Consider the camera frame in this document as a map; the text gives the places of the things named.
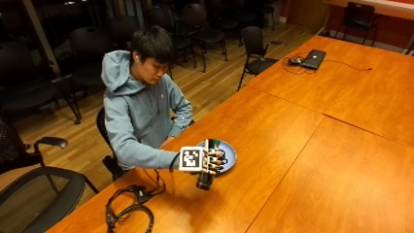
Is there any black armchair with grey armrests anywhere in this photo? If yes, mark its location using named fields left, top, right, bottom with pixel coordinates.
left=236, top=25, right=288, bottom=92

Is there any black cable bundle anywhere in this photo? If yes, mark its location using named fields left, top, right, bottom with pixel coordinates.
left=105, top=168, right=168, bottom=233

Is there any white counter ledge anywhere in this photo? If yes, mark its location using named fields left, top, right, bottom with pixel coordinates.
left=322, top=0, right=414, bottom=21

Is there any thin black laptop cable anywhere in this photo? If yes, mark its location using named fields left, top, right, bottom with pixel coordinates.
left=281, top=52, right=374, bottom=76

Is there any black laptop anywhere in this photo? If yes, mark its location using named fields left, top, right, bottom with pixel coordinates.
left=300, top=49, right=328, bottom=71

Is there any the person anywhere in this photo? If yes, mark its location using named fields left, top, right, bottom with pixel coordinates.
left=100, top=25, right=194, bottom=172

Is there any blue round plate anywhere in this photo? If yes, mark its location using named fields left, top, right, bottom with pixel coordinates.
left=196, top=139, right=238, bottom=176

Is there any black armless chair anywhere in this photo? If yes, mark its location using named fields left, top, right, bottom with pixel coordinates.
left=336, top=1, right=379, bottom=47

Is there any cluster of black stacking chairs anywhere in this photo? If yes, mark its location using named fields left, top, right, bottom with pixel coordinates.
left=0, top=0, right=277, bottom=126

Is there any black mesh armchair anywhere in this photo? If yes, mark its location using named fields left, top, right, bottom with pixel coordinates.
left=0, top=118, right=69, bottom=176
left=0, top=166, right=100, bottom=233

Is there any white marker cube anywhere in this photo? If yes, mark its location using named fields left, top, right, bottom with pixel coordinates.
left=177, top=146, right=206, bottom=172

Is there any black seat under person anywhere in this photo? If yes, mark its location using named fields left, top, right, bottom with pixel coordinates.
left=95, top=106, right=132, bottom=183

